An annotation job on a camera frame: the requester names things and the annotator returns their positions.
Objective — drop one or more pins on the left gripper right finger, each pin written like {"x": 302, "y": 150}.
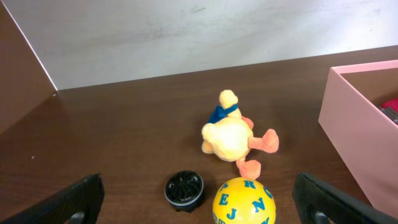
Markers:
{"x": 318, "y": 202}

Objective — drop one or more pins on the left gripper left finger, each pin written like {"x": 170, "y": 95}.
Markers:
{"x": 78, "y": 203}

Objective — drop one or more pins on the yellow plush duck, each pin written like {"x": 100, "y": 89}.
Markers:
{"x": 228, "y": 135}

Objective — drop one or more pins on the red grey toy truck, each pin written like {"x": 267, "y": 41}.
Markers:
{"x": 389, "y": 109}

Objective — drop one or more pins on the yellow letter ball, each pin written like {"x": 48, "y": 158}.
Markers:
{"x": 243, "y": 201}

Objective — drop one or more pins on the pink open cardboard box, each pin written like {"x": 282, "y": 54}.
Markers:
{"x": 364, "y": 137}

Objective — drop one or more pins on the black round cap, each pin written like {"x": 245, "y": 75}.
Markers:
{"x": 185, "y": 191}

